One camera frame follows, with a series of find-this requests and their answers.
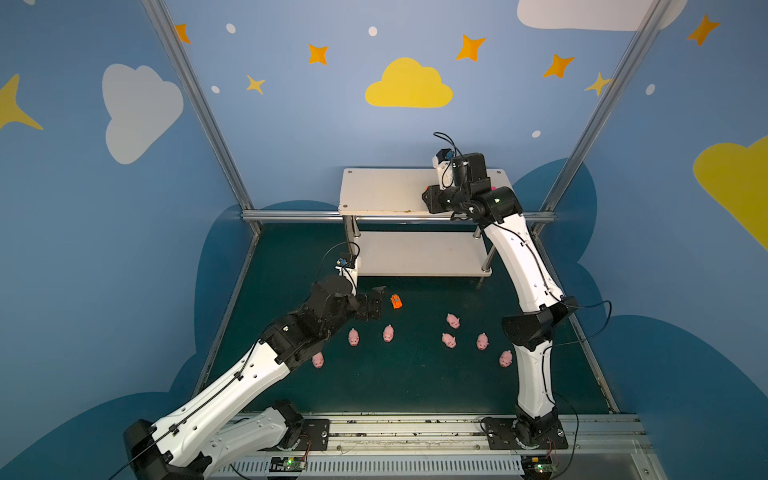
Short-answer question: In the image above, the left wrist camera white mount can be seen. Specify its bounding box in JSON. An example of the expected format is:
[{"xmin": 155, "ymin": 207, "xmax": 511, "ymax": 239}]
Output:
[{"xmin": 335, "ymin": 256, "xmax": 358, "ymax": 295}]

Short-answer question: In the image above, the aluminium cage frame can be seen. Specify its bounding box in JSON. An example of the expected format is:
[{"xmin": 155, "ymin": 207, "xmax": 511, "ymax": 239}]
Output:
[{"xmin": 140, "ymin": 0, "xmax": 673, "ymax": 415}]

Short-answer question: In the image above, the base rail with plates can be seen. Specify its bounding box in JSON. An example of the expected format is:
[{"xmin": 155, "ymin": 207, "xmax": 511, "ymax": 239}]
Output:
[{"xmin": 204, "ymin": 413, "xmax": 666, "ymax": 479}]

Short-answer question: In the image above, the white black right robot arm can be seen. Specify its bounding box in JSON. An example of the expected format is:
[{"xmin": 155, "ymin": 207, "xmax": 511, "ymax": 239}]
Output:
[{"xmin": 422, "ymin": 148, "xmax": 578, "ymax": 449}]

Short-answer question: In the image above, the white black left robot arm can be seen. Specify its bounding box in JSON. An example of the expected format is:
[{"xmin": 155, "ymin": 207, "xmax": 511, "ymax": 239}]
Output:
[{"xmin": 123, "ymin": 275, "xmax": 386, "ymax": 479}]

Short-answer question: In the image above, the orange yellow toy car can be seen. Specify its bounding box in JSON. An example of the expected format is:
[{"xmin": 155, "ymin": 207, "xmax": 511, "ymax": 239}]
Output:
[{"xmin": 390, "ymin": 294, "xmax": 403, "ymax": 310}]

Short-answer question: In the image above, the pink toy pig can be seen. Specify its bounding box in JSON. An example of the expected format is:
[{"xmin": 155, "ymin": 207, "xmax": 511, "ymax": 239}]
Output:
[
  {"xmin": 441, "ymin": 333, "xmax": 457, "ymax": 349},
  {"xmin": 348, "ymin": 328, "xmax": 360, "ymax": 346},
  {"xmin": 499, "ymin": 350, "xmax": 514, "ymax": 368},
  {"xmin": 312, "ymin": 352, "xmax": 325, "ymax": 368},
  {"xmin": 476, "ymin": 333, "xmax": 489, "ymax": 351},
  {"xmin": 382, "ymin": 325, "xmax": 394, "ymax": 343},
  {"xmin": 446, "ymin": 313, "xmax": 460, "ymax": 329}
]

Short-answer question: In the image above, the white two-tier shelf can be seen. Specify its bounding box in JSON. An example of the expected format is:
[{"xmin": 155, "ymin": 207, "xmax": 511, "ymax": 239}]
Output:
[{"xmin": 339, "ymin": 167, "xmax": 489, "ymax": 277}]

